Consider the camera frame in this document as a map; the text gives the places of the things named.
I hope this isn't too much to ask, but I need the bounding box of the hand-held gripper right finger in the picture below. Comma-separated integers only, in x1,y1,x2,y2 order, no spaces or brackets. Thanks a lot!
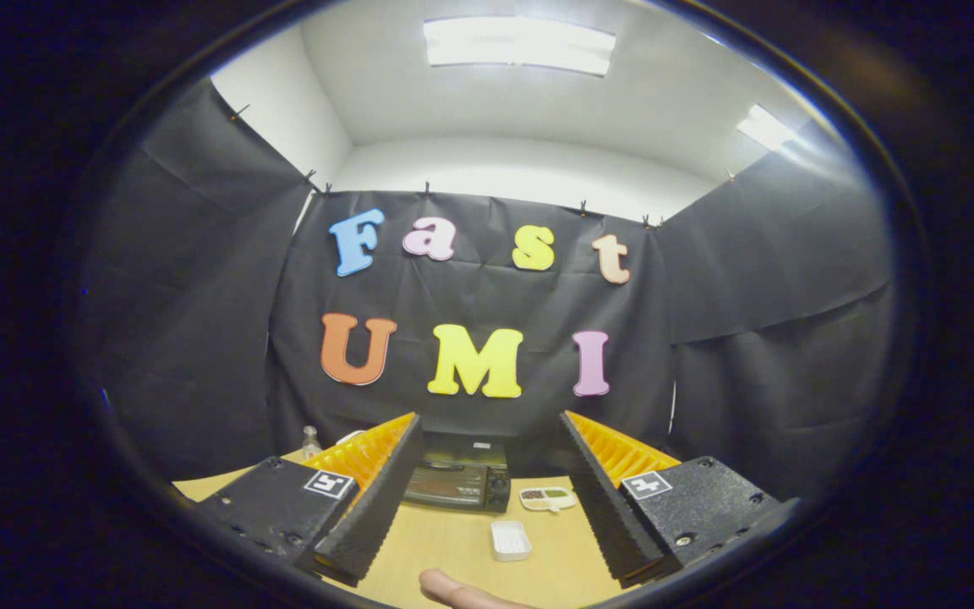
558,410,801,589

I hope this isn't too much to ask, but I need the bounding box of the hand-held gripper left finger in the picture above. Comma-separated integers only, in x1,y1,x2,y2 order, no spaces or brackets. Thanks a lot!
191,412,424,587

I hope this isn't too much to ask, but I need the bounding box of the large ceiling light panel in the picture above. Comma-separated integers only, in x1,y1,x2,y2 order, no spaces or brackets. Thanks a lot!
424,17,616,77

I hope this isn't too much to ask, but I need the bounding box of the small white plastic tray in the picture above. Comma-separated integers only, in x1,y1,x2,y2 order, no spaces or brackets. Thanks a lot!
490,520,532,562

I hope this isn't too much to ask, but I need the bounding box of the black backdrop cloth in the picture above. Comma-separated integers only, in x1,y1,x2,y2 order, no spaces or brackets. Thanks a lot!
81,76,898,500

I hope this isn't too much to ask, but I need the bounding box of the white divided dish with grains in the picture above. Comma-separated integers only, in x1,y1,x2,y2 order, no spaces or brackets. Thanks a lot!
518,486,577,513

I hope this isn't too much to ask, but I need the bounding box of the black toaster oven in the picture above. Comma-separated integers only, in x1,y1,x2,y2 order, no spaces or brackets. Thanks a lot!
402,432,512,513

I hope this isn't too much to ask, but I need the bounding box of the small ceiling light panel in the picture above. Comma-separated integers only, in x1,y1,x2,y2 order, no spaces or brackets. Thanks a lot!
736,104,796,151

